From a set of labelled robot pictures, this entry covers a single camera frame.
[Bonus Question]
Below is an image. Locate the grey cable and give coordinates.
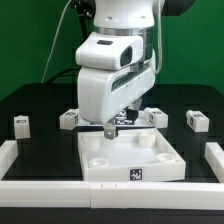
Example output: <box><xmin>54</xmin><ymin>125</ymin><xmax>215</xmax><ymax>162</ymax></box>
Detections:
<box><xmin>41</xmin><ymin>0</ymin><xmax>73</xmax><ymax>84</ymax></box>

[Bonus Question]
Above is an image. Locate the white left fence rail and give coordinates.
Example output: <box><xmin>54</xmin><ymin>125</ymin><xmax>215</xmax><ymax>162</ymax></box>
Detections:
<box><xmin>0</xmin><ymin>140</ymin><xmax>18</xmax><ymax>181</ymax></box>

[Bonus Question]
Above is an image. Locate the white right fence rail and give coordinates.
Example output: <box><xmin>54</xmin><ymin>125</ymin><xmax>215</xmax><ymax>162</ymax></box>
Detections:
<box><xmin>205</xmin><ymin>142</ymin><xmax>224</xmax><ymax>183</ymax></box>

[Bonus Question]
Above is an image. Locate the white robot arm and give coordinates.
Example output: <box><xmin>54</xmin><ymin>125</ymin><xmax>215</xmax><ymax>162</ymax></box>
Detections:
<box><xmin>76</xmin><ymin>0</ymin><xmax>196</xmax><ymax>139</ymax></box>

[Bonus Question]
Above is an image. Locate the white square tabletop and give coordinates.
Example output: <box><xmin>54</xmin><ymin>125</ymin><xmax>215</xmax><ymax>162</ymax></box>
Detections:
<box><xmin>78</xmin><ymin>128</ymin><xmax>186</xmax><ymax>182</ymax></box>

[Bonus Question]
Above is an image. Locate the white front fence rail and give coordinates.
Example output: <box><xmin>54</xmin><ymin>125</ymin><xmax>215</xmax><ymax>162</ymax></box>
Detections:
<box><xmin>0</xmin><ymin>181</ymin><xmax>224</xmax><ymax>210</ymax></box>

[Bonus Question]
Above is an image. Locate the marker tag sheet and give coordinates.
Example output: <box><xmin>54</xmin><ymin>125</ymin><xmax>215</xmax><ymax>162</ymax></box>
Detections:
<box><xmin>77</xmin><ymin>110</ymin><xmax>153</xmax><ymax>127</ymax></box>

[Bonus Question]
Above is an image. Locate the white fence rail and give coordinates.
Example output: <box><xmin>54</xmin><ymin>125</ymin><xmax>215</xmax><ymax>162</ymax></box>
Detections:
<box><xmin>205</xmin><ymin>142</ymin><xmax>224</xmax><ymax>183</ymax></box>
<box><xmin>0</xmin><ymin>181</ymin><xmax>224</xmax><ymax>210</ymax></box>
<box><xmin>0</xmin><ymin>140</ymin><xmax>18</xmax><ymax>181</ymax></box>

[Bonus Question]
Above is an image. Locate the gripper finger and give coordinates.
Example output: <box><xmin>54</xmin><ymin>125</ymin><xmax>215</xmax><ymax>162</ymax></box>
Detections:
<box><xmin>126</xmin><ymin>105</ymin><xmax>139</xmax><ymax>121</ymax></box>
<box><xmin>104</xmin><ymin>123</ymin><xmax>118</xmax><ymax>139</ymax></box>

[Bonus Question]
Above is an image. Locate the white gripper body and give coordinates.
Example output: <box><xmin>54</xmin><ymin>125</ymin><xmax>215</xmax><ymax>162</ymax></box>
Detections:
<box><xmin>78</xmin><ymin>62</ymin><xmax>155</xmax><ymax>124</ymax></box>

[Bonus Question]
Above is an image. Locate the black cable bundle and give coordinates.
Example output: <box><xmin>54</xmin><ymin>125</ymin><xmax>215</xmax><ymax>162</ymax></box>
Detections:
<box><xmin>46</xmin><ymin>67</ymin><xmax>82</xmax><ymax>84</ymax></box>

